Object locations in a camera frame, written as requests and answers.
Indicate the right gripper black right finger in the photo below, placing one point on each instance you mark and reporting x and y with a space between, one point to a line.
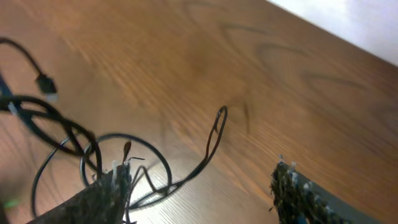
295 200

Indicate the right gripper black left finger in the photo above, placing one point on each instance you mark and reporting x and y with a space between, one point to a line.
102 202

